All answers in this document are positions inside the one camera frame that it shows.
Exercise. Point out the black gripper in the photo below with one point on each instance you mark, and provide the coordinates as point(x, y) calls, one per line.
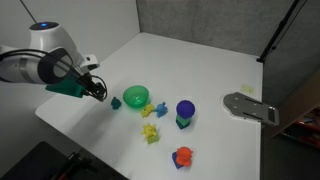
point(87, 85)

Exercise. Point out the dark teal green toy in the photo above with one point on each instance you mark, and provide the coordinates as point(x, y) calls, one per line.
point(116, 104)

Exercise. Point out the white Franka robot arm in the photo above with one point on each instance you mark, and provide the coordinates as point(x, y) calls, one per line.
point(46, 36)

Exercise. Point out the green plastic bowl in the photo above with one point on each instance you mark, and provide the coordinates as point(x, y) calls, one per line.
point(131, 100)

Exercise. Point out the small yellow toy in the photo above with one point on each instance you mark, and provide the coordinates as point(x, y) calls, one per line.
point(146, 111)

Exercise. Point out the yellow spiky toy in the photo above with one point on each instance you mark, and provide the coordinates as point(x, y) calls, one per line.
point(149, 130)

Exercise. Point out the blue toy figure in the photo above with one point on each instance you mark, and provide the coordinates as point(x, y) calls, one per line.
point(161, 110)

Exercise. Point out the purple spiky ball toy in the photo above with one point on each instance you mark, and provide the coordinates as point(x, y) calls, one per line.
point(185, 108)

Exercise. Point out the orange toy figure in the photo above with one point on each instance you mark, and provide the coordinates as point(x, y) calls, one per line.
point(184, 155)

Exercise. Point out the wooden toy shelf with bins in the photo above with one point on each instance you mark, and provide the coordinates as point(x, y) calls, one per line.
point(293, 100)

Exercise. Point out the lime green block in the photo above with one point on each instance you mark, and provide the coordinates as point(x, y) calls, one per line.
point(153, 140)

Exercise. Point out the black tripod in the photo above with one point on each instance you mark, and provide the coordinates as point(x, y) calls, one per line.
point(80, 163)

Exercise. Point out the black mat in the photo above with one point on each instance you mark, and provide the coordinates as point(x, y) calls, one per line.
point(33, 163)

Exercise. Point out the blue block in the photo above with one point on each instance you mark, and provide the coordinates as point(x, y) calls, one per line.
point(175, 160)

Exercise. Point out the grey metal mounting plate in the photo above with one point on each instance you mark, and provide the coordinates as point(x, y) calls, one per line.
point(240, 106)

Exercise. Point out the yellow sticky note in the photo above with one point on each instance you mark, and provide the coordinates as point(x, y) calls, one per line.
point(247, 88)

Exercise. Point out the black stand pole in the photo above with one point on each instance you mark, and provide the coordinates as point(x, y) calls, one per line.
point(277, 30)

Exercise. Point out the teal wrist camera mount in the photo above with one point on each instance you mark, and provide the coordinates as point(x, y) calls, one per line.
point(66, 88)

